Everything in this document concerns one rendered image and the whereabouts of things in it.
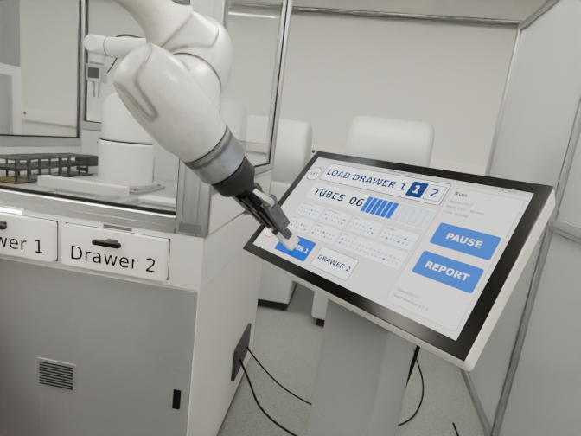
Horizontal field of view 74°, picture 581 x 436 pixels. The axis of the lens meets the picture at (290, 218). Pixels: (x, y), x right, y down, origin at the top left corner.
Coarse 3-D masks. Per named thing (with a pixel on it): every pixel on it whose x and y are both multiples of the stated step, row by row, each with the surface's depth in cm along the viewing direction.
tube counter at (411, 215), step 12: (348, 204) 79; (360, 204) 78; (372, 204) 76; (384, 204) 74; (396, 204) 73; (408, 204) 71; (384, 216) 72; (396, 216) 71; (408, 216) 70; (420, 216) 68; (432, 216) 67; (420, 228) 67
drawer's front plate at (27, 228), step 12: (0, 216) 102; (12, 216) 102; (24, 216) 103; (12, 228) 103; (24, 228) 102; (36, 228) 102; (48, 228) 101; (12, 240) 103; (48, 240) 102; (0, 252) 104; (12, 252) 104; (24, 252) 103; (48, 252) 102
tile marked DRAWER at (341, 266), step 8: (320, 248) 76; (328, 248) 75; (320, 256) 74; (328, 256) 74; (336, 256) 72; (344, 256) 72; (312, 264) 74; (320, 264) 73; (328, 264) 72; (336, 264) 71; (344, 264) 70; (352, 264) 70; (328, 272) 71; (336, 272) 70; (344, 272) 69; (344, 280) 68
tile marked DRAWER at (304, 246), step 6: (300, 240) 80; (306, 240) 79; (276, 246) 83; (282, 246) 82; (300, 246) 79; (306, 246) 78; (312, 246) 77; (282, 252) 81; (288, 252) 80; (294, 252) 79; (300, 252) 78; (306, 252) 77; (300, 258) 77; (306, 258) 76
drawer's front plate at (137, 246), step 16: (64, 224) 100; (64, 240) 101; (80, 240) 101; (128, 240) 99; (144, 240) 98; (160, 240) 98; (64, 256) 102; (112, 256) 100; (128, 256) 100; (144, 256) 99; (160, 256) 98; (128, 272) 101; (144, 272) 100; (160, 272) 99
